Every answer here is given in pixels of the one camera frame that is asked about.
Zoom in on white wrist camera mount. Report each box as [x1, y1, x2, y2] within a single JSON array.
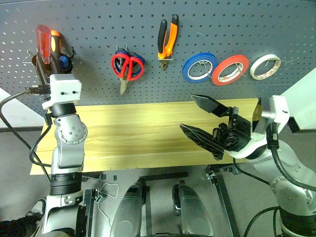
[[41, 74, 82, 110], [226, 95, 290, 159]]

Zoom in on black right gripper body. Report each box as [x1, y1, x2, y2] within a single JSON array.
[[212, 107, 253, 152]]

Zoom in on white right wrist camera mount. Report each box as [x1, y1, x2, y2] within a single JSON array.
[[226, 95, 290, 159]]

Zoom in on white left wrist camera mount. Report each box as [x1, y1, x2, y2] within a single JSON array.
[[41, 74, 82, 110]]

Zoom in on silver wire pliers hook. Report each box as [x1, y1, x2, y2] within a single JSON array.
[[158, 52, 175, 61]]

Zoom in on red clear handled screwdriver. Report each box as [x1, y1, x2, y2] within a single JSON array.
[[36, 24, 53, 66]]

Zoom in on dark rounded robot leg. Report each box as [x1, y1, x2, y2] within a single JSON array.
[[109, 179, 147, 237], [172, 182, 215, 237]]

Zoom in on bent thin wire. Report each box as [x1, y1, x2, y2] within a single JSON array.
[[94, 182, 119, 224]]

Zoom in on thin wire tape hook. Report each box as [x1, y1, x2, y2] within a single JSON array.
[[265, 58, 297, 67], [198, 58, 214, 78], [234, 62, 248, 78]]

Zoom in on orange black pliers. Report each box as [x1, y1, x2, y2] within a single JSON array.
[[157, 13, 180, 72]]

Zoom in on grey perforated pegboard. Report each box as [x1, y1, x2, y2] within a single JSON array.
[[0, 0, 316, 116]]

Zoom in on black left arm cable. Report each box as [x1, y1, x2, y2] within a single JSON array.
[[0, 84, 53, 185]]

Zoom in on blue handled scissors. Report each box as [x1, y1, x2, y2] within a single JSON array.
[[114, 48, 147, 96]]

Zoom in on blue tape roll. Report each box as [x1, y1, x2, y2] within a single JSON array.
[[182, 51, 219, 83]]

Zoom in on red tape roll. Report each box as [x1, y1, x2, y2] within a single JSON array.
[[211, 54, 250, 86]]

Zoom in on bare silver wire hook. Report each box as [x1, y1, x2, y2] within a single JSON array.
[[23, 49, 38, 64]]

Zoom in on orange black screwdriver handle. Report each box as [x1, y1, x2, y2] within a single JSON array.
[[50, 29, 64, 54]]

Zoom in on blue screwdriver handle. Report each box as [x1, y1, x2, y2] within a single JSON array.
[[59, 55, 70, 70]]

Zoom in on red handled scissors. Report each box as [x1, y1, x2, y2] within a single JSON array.
[[111, 53, 145, 94]]

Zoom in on white tape roll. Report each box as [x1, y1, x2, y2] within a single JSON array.
[[249, 54, 282, 81]]

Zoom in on white side panel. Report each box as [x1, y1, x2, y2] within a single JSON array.
[[281, 66, 316, 130], [0, 87, 48, 129]]

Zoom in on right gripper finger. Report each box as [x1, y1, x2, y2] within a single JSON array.
[[191, 94, 235, 119], [179, 123, 226, 161]]

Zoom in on black cup holder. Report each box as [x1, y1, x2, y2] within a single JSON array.
[[31, 34, 75, 78]]

